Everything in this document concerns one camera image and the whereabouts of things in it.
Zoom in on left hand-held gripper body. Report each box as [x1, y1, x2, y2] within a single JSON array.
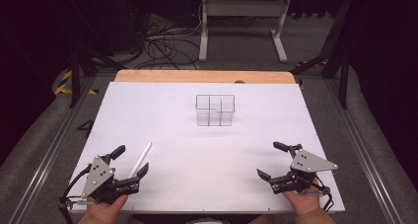
[[81, 154, 141, 205]]

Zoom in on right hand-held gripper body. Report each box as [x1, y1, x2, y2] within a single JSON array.
[[269, 143, 339, 195]]

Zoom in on white plastic tube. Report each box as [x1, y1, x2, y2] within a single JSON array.
[[128, 141, 153, 179]]

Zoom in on clear acrylic organizer box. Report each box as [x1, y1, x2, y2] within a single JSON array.
[[195, 94, 237, 127]]

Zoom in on person's right hand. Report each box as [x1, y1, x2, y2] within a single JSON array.
[[282, 184, 322, 217]]

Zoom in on person's left hand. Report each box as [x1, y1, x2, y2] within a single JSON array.
[[86, 193, 129, 224]]

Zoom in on white table board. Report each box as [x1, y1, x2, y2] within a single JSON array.
[[68, 81, 346, 215]]

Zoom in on yellow black hazard tape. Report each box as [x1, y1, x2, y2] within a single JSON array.
[[53, 69, 100, 96]]

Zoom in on black metal stand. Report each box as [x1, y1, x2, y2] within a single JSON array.
[[67, 44, 127, 109], [289, 0, 354, 111]]

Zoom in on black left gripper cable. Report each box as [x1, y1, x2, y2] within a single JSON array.
[[58, 164, 93, 224]]

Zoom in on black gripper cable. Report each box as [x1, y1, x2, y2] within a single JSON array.
[[58, 164, 93, 224], [313, 173, 335, 214]]

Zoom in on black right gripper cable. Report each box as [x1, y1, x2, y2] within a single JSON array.
[[313, 173, 335, 214]]

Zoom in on aluminium floor rail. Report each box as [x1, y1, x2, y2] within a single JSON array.
[[14, 77, 98, 224], [323, 79, 410, 224]]

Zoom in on tangle of floor cables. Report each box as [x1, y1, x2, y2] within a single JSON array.
[[132, 11, 202, 71]]

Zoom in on white metal desk frame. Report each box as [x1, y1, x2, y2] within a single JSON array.
[[198, 0, 293, 63]]

